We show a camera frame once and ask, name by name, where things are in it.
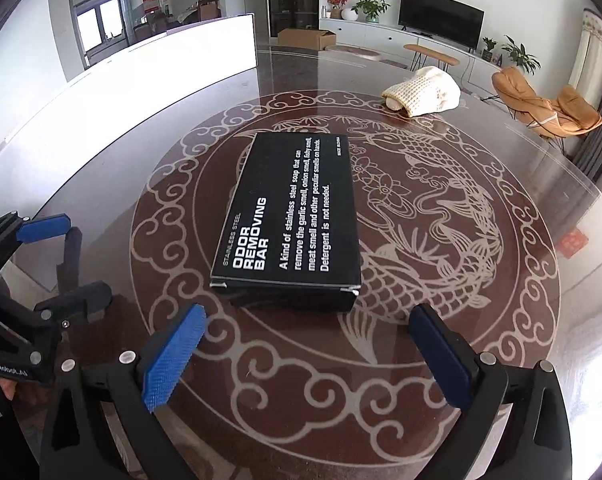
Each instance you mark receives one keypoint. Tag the broad-leaf potted plant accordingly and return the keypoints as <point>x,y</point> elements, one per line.
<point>522,55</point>

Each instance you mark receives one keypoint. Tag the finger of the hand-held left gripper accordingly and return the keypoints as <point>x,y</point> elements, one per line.
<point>81,299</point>
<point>41,228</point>

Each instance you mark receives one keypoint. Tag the cream knitted cloth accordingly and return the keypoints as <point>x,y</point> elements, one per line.
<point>426,91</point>

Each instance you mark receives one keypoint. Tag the white television cabinet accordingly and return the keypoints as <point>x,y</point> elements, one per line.
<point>381,35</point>

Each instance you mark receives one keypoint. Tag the open cardboard box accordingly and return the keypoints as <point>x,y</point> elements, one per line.
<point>306,39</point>

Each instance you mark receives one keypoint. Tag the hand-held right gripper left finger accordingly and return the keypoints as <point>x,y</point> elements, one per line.
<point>176,355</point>

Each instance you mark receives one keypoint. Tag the wooden bench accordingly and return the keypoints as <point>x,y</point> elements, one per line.
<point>431,51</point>

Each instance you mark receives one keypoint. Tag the white round vase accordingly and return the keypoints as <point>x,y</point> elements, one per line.
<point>351,13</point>

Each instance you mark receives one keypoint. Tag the leafy potted plant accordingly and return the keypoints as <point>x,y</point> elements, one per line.
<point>371,6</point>

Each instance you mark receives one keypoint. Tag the cloth-covered standing air conditioner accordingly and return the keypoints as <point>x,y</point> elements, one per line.
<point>593,50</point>

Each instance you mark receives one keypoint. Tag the orange lounge chair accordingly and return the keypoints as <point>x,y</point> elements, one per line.
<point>541,102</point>

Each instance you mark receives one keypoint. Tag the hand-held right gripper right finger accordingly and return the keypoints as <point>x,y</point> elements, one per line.
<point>441,355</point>

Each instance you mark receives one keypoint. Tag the black television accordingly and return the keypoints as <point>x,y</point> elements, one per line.
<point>441,17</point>

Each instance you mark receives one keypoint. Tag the grey curtain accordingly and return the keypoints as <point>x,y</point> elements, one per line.
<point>601,150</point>

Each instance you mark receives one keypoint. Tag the black cardboard box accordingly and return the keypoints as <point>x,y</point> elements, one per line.
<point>291,220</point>

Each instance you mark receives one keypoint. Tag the small potted plant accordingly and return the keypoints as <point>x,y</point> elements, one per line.
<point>489,46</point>

